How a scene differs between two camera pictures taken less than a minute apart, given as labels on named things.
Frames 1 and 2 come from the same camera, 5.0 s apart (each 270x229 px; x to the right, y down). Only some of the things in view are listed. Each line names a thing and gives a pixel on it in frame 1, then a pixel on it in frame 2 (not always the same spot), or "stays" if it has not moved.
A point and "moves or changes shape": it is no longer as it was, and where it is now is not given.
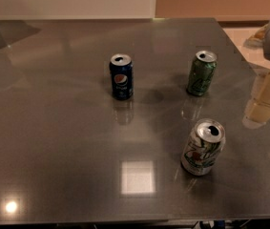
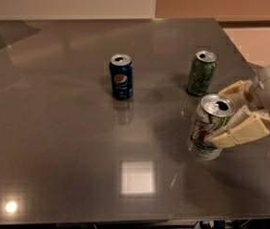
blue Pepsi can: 121,76 stays
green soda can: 202,72 stays
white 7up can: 204,144 moves or changes shape
